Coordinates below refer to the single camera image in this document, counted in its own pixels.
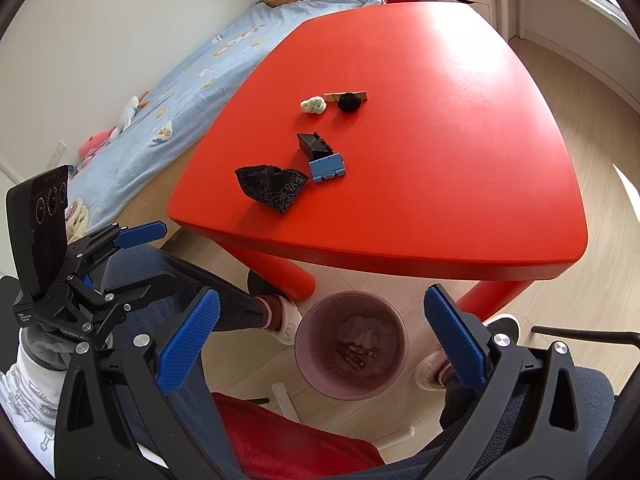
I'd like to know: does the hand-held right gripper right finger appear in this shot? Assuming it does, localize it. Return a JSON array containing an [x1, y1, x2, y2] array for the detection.
[[422, 284, 602, 480]]

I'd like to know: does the person's left forearm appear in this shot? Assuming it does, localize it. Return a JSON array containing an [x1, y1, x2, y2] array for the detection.
[[0, 329, 68, 476]]

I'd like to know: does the person's left leg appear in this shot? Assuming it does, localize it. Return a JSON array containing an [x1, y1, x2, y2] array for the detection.
[[97, 245, 268, 480]]

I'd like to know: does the person's left shoe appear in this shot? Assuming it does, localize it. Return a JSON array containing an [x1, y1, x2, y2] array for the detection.
[[257, 294, 304, 346]]

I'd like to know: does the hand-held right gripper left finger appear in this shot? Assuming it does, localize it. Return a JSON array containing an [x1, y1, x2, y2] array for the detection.
[[54, 287, 242, 480]]

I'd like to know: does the black patterned cloth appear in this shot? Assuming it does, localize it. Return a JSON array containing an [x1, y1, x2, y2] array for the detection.
[[235, 163, 310, 215]]

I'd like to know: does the small blue box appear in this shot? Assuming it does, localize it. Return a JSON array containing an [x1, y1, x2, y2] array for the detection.
[[308, 152, 347, 183]]

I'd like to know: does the pink plush toy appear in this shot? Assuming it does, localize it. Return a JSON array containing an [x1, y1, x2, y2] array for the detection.
[[77, 130, 113, 167]]

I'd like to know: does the person's right leg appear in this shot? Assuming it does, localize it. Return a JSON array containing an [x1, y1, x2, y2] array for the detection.
[[400, 367, 613, 480]]

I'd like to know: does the beige plush toy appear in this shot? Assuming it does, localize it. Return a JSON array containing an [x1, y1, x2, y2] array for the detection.
[[65, 198, 92, 243]]

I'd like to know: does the person's right shoe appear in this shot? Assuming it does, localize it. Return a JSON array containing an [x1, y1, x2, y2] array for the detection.
[[414, 350, 456, 392]]

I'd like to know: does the red table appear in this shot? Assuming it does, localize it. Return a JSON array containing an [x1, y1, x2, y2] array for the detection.
[[167, 1, 589, 319]]

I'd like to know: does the white crumpled tissue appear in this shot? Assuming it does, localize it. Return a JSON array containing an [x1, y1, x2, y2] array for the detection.
[[340, 316, 387, 349]]

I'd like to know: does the person's leg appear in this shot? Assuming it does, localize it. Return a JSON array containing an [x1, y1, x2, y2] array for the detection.
[[97, 245, 268, 480], [400, 367, 613, 480]]

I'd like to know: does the red chair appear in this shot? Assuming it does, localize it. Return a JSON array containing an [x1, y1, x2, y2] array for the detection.
[[212, 382, 416, 480]]

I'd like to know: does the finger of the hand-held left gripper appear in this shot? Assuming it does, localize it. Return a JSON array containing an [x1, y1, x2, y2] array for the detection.
[[67, 219, 169, 267], [90, 280, 157, 317]]

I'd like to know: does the wooden block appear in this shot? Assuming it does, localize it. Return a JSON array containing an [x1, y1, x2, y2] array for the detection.
[[324, 90, 370, 104]]

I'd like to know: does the dark printed wrapper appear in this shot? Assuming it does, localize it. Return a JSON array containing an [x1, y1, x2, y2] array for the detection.
[[336, 342, 381, 372]]

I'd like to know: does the pink translucent trash bin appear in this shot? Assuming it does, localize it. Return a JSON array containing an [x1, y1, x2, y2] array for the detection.
[[294, 290, 409, 401]]

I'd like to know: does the small black box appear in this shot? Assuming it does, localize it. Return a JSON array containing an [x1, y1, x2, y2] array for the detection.
[[296, 132, 334, 161]]

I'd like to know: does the person's shoe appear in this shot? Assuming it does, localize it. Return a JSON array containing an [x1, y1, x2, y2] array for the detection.
[[414, 350, 456, 392], [257, 294, 304, 346]]

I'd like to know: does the white plush toy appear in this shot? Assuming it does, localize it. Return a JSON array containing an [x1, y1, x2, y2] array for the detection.
[[109, 91, 151, 142]]

